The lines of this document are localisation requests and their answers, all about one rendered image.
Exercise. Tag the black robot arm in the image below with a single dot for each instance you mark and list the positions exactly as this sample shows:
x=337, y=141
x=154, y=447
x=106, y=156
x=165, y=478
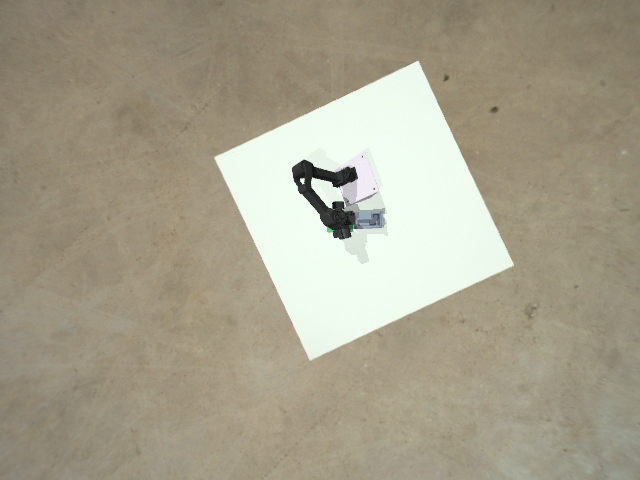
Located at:
x=333, y=219

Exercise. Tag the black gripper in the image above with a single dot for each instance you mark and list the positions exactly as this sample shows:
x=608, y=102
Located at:
x=337, y=204

